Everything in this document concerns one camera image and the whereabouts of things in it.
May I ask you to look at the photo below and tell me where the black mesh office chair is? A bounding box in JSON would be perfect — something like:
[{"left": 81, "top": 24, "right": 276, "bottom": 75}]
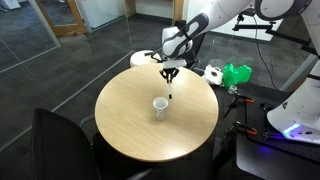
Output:
[
  {"left": 31, "top": 108, "right": 154, "bottom": 180},
  {"left": 150, "top": 19, "right": 208, "bottom": 70}
]

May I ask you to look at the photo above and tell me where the grey metal pole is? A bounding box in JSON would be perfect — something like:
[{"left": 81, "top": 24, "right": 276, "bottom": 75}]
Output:
[{"left": 279, "top": 54, "right": 316, "bottom": 93}]

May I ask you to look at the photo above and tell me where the green plastic bag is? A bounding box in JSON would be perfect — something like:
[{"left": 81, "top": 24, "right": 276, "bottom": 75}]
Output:
[{"left": 222, "top": 63, "right": 253, "bottom": 90}]

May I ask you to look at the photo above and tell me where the wooden door frame post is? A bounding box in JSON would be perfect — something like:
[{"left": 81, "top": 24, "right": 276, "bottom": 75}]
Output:
[{"left": 172, "top": 0, "right": 185, "bottom": 24}]

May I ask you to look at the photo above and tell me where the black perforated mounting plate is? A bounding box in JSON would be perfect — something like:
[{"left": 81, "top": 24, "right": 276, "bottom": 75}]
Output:
[{"left": 244, "top": 99, "right": 320, "bottom": 163}]

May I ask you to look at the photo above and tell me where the white paper cup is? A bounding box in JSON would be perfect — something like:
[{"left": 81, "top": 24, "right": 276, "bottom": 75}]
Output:
[{"left": 152, "top": 96, "right": 170, "bottom": 122}]

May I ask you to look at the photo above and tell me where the small clear glass jar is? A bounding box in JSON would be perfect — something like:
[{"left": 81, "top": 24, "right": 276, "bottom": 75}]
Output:
[{"left": 227, "top": 84, "right": 239, "bottom": 95}]

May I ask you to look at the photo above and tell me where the wooden door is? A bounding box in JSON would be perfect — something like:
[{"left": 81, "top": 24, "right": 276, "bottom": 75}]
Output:
[{"left": 34, "top": 0, "right": 88, "bottom": 38}]

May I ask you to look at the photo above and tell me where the black clamp with orange handle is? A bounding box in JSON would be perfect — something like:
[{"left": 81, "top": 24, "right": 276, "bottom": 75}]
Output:
[
  {"left": 221, "top": 120, "right": 258, "bottom": 145},
  {"left": 223, "top": 93, "right": 255, "bottom": 118}
]

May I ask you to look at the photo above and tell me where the white plastic bag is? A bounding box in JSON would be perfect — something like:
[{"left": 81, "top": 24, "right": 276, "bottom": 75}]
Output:
[{"left": 201, "top": 64, "right": 224, "bottom": 86}]

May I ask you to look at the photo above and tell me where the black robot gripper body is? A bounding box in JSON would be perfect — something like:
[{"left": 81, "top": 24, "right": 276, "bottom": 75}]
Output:
[{"left": 162, "top": 58, "right": 188, "bottom": 70}]

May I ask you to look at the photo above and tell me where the black hanging cable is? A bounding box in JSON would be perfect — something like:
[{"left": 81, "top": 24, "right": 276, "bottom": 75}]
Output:
[{"left": 252, "top": 15, "right": 282, "bottom": 91}]

